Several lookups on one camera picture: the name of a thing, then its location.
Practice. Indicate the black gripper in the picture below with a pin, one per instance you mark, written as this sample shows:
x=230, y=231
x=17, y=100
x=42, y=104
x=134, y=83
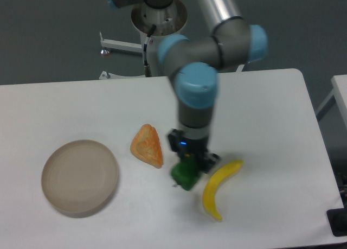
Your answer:
x=186, y=141

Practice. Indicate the green toy pepper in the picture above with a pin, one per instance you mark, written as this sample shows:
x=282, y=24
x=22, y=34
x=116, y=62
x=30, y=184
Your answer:
x=186, y=173

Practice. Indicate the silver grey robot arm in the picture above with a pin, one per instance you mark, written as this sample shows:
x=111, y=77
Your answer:
x=192, y=66

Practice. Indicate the beige round plate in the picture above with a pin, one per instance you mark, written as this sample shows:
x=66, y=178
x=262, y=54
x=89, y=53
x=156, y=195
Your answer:
x=80, y=178

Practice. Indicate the yellow toy banana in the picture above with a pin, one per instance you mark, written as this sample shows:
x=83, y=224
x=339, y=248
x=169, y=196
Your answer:
x=214, y=183

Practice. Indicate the orange triangular pastry toy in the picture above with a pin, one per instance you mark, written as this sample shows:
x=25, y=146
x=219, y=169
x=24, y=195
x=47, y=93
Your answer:
x=146, y=146

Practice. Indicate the black device at table edge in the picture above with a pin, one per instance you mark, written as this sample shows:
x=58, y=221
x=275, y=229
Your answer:
x=337, y=221

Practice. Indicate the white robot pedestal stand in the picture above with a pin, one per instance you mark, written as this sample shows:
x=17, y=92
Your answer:
x=164, y=49

